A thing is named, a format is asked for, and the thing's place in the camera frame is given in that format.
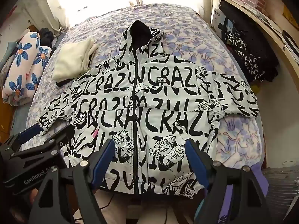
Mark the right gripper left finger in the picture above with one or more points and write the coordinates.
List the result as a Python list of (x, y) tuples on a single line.
[(51, 204)]

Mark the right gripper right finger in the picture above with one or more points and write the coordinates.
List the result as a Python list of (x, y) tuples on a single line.
[(213, 176)]

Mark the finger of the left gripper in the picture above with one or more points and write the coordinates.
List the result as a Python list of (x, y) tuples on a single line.
[(57, 141), (29, 133)]

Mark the white black graffiti print jacket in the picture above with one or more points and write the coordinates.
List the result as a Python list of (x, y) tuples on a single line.
[(149, 103)]

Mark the black clothes pile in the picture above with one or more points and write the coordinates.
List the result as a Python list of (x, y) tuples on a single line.
[(46, 37)]

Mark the person's left hand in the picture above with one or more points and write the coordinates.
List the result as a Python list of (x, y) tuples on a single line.
[(32, 195)]

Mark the purple cloth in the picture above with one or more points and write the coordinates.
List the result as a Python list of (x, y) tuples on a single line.
[(245, 198)]

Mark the grey ribbed radiator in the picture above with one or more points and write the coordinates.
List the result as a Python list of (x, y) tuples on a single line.
[(282, 192)]

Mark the blue flower print pillow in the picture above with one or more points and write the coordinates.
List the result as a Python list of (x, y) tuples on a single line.
[(24, 74)]

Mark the folded cream sweater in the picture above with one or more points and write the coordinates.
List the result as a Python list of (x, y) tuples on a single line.
[(74, 59)]

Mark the white floral curtain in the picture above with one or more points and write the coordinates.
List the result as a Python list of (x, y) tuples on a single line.
[(46, 14)]

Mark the black white patterned garment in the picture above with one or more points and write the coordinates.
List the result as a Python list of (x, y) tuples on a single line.
[(248, 46)]

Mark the white cardboard box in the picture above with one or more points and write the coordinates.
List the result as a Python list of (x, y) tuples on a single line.
[(221, 24)]

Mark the purple cat print blanket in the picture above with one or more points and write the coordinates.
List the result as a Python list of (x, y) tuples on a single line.
[(186, 35)]

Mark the wooden shelf unit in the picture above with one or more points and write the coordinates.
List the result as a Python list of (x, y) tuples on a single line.
[(273, 23)]

